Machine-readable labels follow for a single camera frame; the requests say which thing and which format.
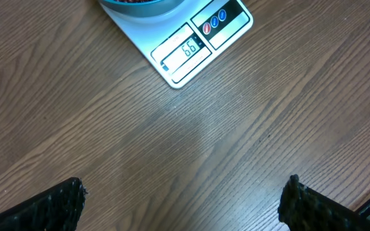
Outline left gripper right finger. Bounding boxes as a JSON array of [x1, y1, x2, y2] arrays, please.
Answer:
[[277, 175, 370, 231]]

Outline red beans in bowl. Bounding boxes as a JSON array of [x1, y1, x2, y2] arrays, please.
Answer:
[[112, 0, 154, 4]]

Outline white digital kitchen scale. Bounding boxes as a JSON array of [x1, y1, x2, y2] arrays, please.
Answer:
[[100, 0, 254, 89]]

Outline blue metal bowl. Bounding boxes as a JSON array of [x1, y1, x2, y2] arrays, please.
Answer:
[[99, 0, 184, 17]]

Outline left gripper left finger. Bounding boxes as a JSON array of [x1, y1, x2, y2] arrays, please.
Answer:
[[0, 177, 87, 231]]

